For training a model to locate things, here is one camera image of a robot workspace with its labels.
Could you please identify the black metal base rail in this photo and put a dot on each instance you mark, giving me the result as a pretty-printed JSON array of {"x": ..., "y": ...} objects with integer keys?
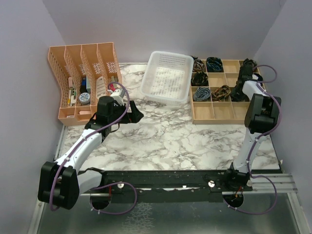
[{"x": 165, "y": 186}]

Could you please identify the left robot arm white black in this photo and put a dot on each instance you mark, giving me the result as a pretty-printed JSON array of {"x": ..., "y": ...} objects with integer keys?
[{"x": 80, "y": 151}]

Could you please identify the aluminium frame rail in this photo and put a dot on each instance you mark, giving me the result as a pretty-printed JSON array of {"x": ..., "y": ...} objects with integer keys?
[{"x": 259, "y": 184}]

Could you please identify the rolled blue grey tie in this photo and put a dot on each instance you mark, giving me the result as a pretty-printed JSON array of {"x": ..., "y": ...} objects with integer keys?
[{"x": 202, "y": 94}]

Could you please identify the white perforated card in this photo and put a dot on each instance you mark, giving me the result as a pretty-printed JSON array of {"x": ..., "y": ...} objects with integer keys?
[{"x": 100, "y": 87}]

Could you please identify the navy floral tie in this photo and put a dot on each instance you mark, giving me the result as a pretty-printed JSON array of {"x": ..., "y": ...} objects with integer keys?
[{"x": 238, "y": 96}]

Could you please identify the round blue patterned tin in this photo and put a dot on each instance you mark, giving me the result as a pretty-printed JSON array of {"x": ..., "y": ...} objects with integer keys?
[{"x": 84, "y": 98}]

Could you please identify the rolled gold paisley tie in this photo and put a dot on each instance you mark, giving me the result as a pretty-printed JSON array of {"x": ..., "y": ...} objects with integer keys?
[{"x": 221, "y": 93}]

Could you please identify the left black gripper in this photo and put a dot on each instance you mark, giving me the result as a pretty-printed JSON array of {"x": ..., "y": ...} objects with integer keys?
[{"x": 132, "y": 117}]

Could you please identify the white plastic basket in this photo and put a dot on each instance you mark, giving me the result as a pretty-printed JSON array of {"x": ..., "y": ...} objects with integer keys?
[{"x": 167, "y": 78}]

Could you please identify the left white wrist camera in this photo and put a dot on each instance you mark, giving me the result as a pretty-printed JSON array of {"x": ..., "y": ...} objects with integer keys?
[{"x": 118, "y": 95}]

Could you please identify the rolled dark olive tie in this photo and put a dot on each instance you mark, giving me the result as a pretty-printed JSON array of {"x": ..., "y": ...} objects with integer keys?
[{"x": 200, "y": 79}]

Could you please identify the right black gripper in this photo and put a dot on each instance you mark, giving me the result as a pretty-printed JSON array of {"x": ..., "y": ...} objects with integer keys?
[{"x": 237, "y": 97}]

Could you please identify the wooden compartment tray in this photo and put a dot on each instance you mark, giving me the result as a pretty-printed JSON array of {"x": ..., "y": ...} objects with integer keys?
[{"x": 224, "y": 112}]

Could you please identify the rolled teal dark tie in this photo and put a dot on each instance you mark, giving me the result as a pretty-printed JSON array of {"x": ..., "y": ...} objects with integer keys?
[{"x": 214, "y": 65}]

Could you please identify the rolled striped brown tie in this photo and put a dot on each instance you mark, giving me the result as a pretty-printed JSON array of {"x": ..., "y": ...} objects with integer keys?
[{"x": 199, "y": 66}]

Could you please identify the peach file organizer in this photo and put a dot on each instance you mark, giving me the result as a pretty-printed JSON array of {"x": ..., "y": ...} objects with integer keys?
[{"x": 76, "y": 69}]

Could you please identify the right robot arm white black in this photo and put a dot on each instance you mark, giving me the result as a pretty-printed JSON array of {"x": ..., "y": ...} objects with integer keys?
[{"x": 261, "y": 118}]

